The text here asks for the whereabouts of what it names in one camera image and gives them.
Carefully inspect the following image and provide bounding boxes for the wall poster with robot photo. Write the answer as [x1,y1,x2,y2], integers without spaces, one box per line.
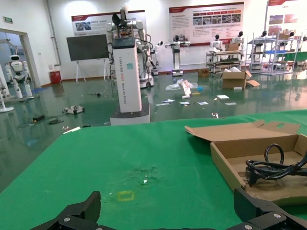
[71,10,146,36]

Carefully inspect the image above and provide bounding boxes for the white torso robot black head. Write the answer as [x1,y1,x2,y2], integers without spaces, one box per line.
[211,34,224,51]
[231,31,244,46]

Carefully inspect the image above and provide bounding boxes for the white device with black part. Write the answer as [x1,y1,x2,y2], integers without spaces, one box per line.
[62,104,85,115]

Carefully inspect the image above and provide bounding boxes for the black power cable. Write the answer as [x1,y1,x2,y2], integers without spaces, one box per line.
[245,143,307,187]

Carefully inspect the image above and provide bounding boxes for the brown cardboard box torn rim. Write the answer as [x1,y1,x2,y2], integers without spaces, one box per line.
[184,120,307,207]

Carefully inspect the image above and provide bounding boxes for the white wheeled robot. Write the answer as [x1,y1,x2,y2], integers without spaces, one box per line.
[151,40,165,76]
[139,47,155,88]

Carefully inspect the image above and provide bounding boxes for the green table cloth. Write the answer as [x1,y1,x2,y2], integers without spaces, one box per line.
[0,109,307,230]

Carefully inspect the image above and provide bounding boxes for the grey trolley rack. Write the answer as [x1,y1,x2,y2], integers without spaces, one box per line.
[206,49,243,74]

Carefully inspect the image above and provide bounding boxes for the white robot arms outstretched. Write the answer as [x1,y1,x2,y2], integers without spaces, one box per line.
[165,34,191,77]

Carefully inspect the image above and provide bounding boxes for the large open cardboard carton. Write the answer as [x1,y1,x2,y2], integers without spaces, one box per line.
[222,67,260,91]

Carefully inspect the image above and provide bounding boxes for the wide wall poster photo row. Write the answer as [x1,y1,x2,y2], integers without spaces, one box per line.
[169,1,245,46]

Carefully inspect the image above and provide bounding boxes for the white humanoid robot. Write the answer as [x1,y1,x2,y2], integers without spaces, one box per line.
[5,54,33,100]

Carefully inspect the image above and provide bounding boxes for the grey framed doorway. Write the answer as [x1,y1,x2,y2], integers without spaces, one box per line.
[0,28,41,89]

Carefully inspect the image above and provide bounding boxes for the white tower robot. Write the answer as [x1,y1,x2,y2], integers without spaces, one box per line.
[105,8,154,127]

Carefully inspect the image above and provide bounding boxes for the metal shelving unit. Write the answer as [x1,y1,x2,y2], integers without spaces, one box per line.
[247,32,303,75]

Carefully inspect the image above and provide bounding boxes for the red bin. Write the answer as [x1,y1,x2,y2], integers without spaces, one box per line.
[49,70,62,85]

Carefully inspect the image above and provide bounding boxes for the black display screen on stand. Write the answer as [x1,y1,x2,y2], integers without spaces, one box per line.
[66,34,109,83]

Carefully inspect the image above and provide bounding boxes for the white red paper bag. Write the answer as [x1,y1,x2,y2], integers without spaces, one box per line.
[179,80,192,99]

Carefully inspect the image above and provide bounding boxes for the clear plastic bag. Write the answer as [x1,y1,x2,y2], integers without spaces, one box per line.
[165,80,199,91]

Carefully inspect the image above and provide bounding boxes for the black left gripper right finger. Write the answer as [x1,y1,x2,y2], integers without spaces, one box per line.
[227,188,307,230]

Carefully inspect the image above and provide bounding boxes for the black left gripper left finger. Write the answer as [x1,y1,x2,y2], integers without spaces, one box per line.
[31,191,106,230]

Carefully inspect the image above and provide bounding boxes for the wall poster red photos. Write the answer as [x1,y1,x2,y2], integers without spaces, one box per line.
[265,0,307,36]

